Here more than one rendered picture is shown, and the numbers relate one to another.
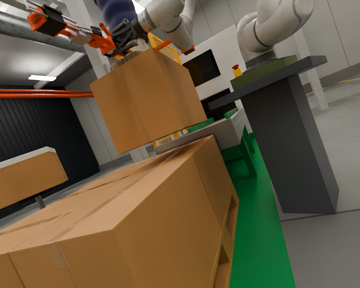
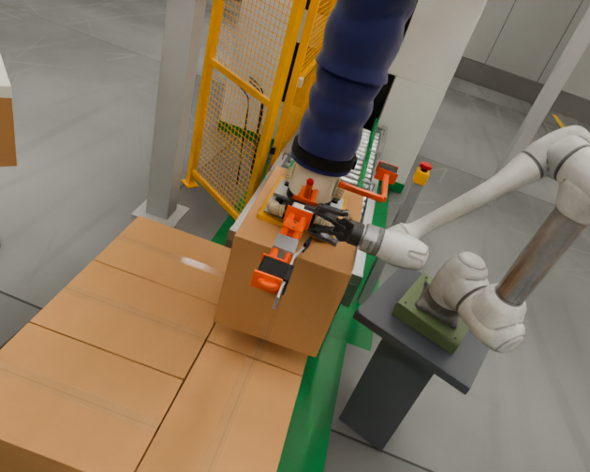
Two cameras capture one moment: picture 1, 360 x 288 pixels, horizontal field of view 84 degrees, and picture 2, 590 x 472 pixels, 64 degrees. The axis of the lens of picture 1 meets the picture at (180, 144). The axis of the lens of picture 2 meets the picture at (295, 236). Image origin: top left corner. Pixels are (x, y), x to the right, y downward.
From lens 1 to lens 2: 1.41 m
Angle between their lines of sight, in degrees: 35
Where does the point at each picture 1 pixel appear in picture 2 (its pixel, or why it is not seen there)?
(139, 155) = (171, 149)
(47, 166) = not seen: outside the picture
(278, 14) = (486, 333)
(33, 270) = not seen: outside the picture
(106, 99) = (245, 268)
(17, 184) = not seen: outside the picture
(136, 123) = (265, 317)
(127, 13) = (351, 139)
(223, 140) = not seen: hidden behind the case
